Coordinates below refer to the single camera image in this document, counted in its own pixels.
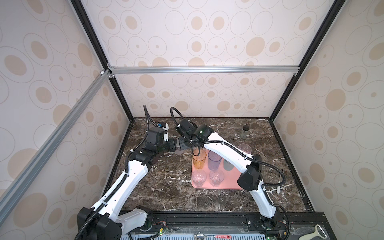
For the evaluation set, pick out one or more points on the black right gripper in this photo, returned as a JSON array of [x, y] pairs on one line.
[[181, 145]]

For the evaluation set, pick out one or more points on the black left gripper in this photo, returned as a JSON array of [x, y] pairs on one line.
[[171, 141]]

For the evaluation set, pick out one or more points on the tall yellow plastic tumbler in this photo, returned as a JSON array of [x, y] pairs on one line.
[[199, 157]]

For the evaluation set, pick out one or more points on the tall blue frosted tumbler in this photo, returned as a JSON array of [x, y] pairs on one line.
[[214, 160]]

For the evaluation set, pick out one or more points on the tall teal textured tumbler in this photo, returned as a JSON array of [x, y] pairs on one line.
[[227, 165]]

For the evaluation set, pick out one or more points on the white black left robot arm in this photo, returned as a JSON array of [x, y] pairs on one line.
[[103, 220]]

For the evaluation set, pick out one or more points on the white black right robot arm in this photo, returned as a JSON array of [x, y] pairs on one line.
[[249, 166]]

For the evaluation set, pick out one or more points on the pink plastic tray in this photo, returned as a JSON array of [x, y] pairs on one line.
[[229, 182]]

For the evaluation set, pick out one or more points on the herb spice jar black lid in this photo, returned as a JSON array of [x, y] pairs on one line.
[[244, 132]]

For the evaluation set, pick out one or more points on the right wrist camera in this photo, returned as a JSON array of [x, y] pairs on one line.
[[186, 128]]

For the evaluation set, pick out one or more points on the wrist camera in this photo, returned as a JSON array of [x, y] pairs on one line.
[[186, 128], [165, 127]]

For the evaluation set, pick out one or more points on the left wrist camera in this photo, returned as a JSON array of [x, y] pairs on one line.
[[165, 127]]

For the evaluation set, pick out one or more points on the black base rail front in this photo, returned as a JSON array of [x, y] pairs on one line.
[[228, 226]]

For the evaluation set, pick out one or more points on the aluminium rail back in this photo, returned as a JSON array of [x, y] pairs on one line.
[[199, 70]]

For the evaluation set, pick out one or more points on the aluminium rail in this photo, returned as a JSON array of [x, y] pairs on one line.
[[199, 70], [24, 180]]

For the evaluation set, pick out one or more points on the white handled tool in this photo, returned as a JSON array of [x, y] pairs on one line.
[[319, 232]]

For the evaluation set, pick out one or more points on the black corner frame post left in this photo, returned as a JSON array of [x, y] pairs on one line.
[[96, 44]]

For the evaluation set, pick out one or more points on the black corner frame post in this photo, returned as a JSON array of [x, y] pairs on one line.
[[96, 44], [313, 47]]

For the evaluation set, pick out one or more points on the aluminium rail left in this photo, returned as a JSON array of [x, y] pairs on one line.
[[24, 180]]

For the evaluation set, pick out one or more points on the black corner frame post right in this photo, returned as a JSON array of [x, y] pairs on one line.
[[313, 47]]

